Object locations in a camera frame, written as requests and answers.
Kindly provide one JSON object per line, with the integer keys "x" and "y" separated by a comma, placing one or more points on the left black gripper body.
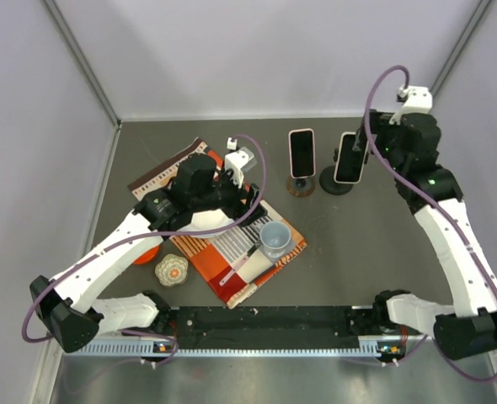
{"x": 231, "y": 204}

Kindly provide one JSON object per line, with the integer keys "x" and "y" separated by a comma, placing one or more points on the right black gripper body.
{"x": 386, "y": 135}

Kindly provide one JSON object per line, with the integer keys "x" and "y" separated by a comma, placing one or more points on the grey phone stand wooden base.
{"x": 300, "y": 187}

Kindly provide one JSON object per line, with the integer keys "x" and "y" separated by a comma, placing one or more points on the black round base clamp stand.
{"x": 326, "y": 179}

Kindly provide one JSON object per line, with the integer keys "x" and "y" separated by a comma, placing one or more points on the pink case smartphone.
{"x": 301, "y": 144}

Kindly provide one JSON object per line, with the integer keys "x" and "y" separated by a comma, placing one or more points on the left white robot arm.
{"x": 201, "y": 200}

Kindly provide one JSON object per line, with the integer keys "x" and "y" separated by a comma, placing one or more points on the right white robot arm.
{"x": 408, "y": 148}

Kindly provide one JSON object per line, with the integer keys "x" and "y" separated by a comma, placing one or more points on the light blue mug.
{"x": 274, "y": 238}

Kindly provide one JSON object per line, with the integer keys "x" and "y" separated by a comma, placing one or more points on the orange patterned cloth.
{"x": 214, "y": 257}

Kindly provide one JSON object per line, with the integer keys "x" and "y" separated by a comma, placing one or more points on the crocheted pastel coaster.
{"x": 172, "y": 270}

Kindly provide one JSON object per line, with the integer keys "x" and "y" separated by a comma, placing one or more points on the orange bowl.
{"x": 148, "y": 256}

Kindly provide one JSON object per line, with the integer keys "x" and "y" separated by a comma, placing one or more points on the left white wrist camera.
{"x": 239, "y": 160}

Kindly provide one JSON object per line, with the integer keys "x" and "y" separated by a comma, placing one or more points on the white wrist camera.
{"x": 414, "y": 99}
{"x": 239, "y": 160}

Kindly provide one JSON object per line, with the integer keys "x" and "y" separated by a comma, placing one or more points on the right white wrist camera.
{"x": 414, "y": 99}

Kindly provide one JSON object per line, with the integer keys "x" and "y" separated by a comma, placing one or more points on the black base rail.
{"x": 272, "y": 327}

